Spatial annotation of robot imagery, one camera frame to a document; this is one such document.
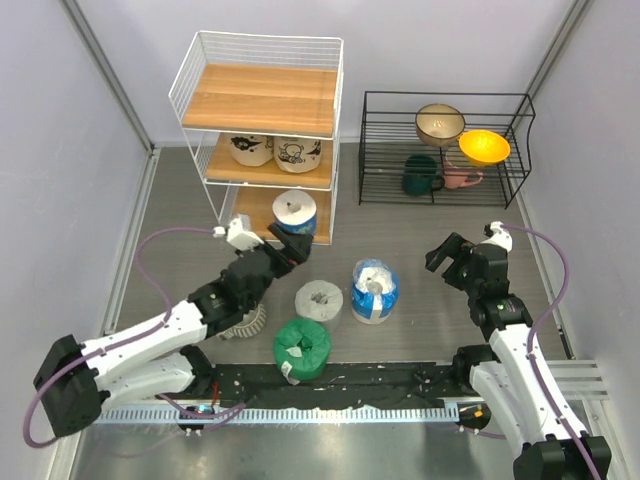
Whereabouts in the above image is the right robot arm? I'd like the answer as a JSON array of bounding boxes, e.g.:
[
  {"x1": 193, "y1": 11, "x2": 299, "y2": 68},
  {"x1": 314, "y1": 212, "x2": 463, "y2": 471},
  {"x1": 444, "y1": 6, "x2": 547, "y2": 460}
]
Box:
[{"x1": 425, "y1": 222, "x2": 612, "y2": 479}]

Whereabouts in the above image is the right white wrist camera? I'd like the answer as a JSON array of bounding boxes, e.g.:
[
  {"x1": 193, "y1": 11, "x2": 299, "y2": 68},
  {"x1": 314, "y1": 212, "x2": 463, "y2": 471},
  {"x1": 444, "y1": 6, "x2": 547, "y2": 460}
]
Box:
[{"x1": 482, "y1": 221, "x2": 513, "y2": 253}]

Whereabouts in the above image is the brown glass bowl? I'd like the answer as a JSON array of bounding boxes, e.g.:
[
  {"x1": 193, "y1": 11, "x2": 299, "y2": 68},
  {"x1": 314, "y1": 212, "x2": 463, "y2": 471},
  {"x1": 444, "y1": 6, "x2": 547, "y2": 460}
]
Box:
[{"x1": 415, "y1": 104, "x2": 466, "y2": 148}]

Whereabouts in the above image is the grey paper towel roll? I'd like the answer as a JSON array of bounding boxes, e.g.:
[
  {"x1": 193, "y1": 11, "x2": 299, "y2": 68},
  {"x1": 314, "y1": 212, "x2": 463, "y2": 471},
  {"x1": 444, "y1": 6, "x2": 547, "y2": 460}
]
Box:
[{"x1": 294, "y1": 280, "x2": 344, "y2": 333}]

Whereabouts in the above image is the blue white plastic-wrapped roll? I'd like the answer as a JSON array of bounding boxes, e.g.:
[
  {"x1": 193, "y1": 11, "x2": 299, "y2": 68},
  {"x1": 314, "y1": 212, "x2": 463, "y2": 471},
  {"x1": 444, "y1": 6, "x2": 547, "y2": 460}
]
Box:
[{"x1": 351, "y1": 259, "x2": 399, "y2": 325}]

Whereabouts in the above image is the pink mug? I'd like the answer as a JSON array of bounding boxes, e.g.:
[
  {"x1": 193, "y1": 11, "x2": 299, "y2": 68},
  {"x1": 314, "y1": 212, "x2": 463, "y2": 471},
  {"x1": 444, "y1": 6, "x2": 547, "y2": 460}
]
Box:
[{"x1": 443, "y1": 147, "x2": 484, "y2": 190}]

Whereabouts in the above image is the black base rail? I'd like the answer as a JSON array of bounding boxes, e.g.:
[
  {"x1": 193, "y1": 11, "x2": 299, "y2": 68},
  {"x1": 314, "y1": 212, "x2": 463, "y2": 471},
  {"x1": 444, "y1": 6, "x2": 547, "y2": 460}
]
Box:
[{"x1": 154, "y1": 360, "x2": 494, "y2": 409}]

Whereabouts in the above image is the white wire wooden shelf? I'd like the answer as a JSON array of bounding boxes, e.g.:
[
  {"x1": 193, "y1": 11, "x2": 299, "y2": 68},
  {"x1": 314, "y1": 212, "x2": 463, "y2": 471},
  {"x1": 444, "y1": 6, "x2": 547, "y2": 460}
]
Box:
[{"x1": 168, "y1": 30, "x2": 344, "y2": 245}]

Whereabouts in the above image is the slotted cable duct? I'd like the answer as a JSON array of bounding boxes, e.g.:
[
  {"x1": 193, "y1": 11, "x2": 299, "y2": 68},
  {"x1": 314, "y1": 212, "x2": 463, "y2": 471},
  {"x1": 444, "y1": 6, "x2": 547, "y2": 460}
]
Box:
[{"x1": 95, "y1": 403, "x2": 459, "y2": 425}]

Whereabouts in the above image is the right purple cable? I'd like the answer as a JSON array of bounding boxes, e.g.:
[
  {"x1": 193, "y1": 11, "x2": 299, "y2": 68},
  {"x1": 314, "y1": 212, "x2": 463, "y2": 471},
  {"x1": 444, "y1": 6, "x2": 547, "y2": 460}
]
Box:
[{"x1": 459, "y1": 224, "x2": 601, "y2": 480}]

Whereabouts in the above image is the yellow bowl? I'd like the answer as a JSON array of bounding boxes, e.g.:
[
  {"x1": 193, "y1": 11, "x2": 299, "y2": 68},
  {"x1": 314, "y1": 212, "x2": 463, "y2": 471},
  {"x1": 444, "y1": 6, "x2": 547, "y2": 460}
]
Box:
[{"x1": 458, "y1": 129, "x2": 511, "y2": 167}]

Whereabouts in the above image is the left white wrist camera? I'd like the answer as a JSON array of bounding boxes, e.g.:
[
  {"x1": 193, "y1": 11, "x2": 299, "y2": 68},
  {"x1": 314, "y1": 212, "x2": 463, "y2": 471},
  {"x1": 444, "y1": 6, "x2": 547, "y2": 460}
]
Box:
[{"x1": 213, "y1": 214, "x2": 264, "y2": 251}]

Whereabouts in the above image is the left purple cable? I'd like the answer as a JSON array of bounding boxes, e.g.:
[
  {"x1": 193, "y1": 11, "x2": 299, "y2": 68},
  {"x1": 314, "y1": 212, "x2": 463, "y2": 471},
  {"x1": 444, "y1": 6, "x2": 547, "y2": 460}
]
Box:
[{"x1": 23, "y1": 227, "x2": 249, "y2": 448}]

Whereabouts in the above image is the black wire rack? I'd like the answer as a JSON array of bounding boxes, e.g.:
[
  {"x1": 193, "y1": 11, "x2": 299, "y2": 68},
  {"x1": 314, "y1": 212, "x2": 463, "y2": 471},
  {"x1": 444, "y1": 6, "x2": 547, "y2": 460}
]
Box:
[{"x1": 358, "y1": 90, "x2": 536, "y2": 208}]

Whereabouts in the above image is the grey ribbed mug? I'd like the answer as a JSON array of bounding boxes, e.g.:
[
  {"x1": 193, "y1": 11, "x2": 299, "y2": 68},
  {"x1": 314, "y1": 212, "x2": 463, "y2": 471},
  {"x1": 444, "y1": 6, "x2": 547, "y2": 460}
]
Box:
[{"x1": 216, "y1": 303, "x2": 267, "y2": 340}]

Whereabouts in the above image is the dark green mug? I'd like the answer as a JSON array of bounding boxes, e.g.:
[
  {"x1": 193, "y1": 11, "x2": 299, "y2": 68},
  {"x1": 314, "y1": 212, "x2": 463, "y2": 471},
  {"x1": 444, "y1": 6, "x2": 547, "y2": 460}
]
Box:
[{"x1": 401, "y1": 154, "x2": 445, "y2": 196}]

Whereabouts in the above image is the white roll blue wrapper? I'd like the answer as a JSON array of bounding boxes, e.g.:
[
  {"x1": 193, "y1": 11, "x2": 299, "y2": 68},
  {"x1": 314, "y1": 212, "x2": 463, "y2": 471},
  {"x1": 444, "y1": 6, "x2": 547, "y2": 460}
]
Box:
[{"x1": 272, "y1": 189, "x2": 317, "y2": 235}]

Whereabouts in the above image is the brown paper roll with cartoon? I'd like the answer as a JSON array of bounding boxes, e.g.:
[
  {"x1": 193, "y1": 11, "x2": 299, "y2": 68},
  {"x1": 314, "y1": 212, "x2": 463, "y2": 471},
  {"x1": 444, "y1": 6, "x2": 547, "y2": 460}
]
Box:
[{"x1": 274, "y1": 136, "x2": 322, "y2": 174}]

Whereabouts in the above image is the purple cable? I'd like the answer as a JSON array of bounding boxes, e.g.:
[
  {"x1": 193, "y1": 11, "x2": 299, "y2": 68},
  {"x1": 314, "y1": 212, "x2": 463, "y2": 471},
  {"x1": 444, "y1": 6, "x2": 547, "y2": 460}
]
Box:
[
  {"x1": 459, "y1": 224, "x2": 601, "y2": 480},
  {"x1": 23, "y1": 227, "x2": 249, "y2": 448}
]

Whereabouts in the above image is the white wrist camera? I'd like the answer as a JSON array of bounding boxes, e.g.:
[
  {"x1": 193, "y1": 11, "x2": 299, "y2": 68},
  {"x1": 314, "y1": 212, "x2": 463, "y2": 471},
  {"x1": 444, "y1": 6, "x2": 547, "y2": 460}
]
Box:
[
  {"x1": 482, "y1": 221, "x2": 513, "y2": 253},
  {"x1": 213, "y1": 214, "x2": 264, "y2": 251}
]

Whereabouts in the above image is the green wrapped paper roll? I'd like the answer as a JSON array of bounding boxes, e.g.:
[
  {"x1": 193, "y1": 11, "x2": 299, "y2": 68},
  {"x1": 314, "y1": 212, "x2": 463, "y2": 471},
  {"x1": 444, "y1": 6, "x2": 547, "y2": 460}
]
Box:
[{"x1": 273, "y1": 317, "x2": 332, "y2": 385}]

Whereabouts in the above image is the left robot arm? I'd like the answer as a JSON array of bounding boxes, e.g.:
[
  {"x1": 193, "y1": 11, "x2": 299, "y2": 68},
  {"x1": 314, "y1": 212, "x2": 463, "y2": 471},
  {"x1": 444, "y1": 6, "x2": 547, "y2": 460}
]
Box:
[{"x1": 23, "y1": 215, "x2": 313, "y2": 448}]

